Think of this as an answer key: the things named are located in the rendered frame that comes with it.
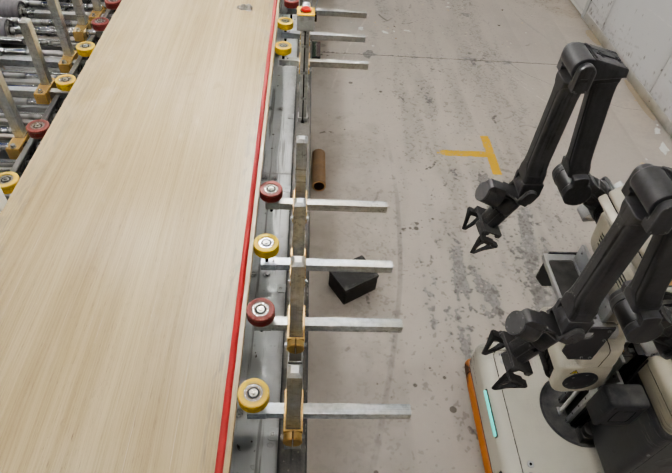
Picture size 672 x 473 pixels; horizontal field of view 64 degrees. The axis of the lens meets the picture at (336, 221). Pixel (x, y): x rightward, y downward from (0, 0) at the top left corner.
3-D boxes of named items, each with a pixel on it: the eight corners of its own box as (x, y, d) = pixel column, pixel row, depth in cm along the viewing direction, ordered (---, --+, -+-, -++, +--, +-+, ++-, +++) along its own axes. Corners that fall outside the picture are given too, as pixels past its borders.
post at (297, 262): (301, 354, 166) (305, 253, 131) (300, 364, 163) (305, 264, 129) (289, 353, 165) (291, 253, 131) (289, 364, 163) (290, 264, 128)
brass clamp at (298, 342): (306, 314, 163) (307, 304, 159) (306, 354, 154) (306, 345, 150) (286, 314, 163) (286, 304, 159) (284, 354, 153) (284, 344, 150)
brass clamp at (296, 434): (305, 397, 148) (305, 388, 144) (304, 446, 139) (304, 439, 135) (282, 397, 148) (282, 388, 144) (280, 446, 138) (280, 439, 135)
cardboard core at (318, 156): (325, 149, 334) (326, 181, 314) (324, 159, 340) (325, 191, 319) (312, 148, 334) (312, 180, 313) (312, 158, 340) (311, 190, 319)
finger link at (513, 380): (485, 394, 127) (514, 376, 122) (478, 367, 132) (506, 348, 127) (505, 401, 130) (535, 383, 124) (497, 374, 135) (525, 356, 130)
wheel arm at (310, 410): (407, 409, 147) (410, 402, 144) (409, 421, 145) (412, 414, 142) (248, 408, 145) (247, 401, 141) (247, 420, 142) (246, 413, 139)
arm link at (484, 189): (540, 196, 145) (531, 174, 151) (508, 180, 141) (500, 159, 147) (509, 222, 153) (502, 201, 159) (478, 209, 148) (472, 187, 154)
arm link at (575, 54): (641, 57, 115) (623, 34, 122) (576, 63, 116) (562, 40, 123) (588, 204, 147) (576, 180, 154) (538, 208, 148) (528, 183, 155)
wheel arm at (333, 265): (390, 267, 182) (392, 259, 179) (391, 275, 180) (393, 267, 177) (261, 263, 179) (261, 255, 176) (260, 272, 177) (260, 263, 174)
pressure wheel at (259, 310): (252, 345, 156) (250, 323, 147) (244, 323, 161) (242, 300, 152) (278, 337, 158) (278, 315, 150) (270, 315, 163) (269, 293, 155)
